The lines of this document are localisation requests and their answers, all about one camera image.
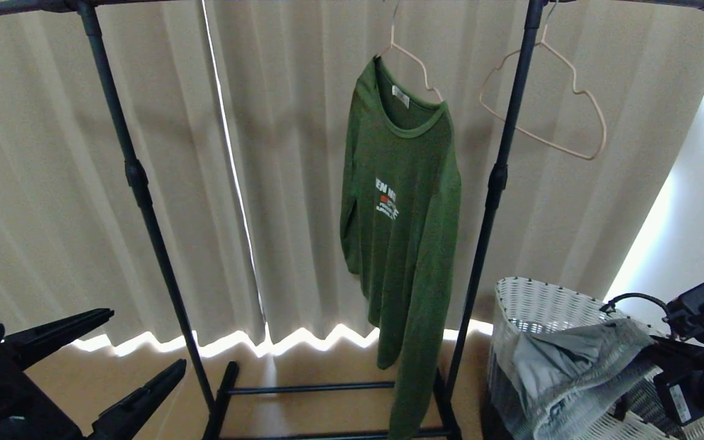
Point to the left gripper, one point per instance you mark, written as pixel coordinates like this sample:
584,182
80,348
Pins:
10,409

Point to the pale grey shorts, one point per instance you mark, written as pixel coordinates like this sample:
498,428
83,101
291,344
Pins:
572,366

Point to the green long-sleeved shirt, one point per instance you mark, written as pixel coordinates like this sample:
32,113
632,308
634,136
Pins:
407,244

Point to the pink clothes hanger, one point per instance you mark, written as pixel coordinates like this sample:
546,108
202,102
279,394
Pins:
407,54
535,131

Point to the black clothes rack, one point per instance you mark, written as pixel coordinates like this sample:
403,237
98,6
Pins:
138,183

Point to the white laundry basket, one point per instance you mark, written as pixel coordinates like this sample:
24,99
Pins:
529,299

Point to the beige curtain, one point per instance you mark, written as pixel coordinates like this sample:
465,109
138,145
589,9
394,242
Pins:
297,183

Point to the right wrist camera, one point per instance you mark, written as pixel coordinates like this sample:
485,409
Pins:
703,308

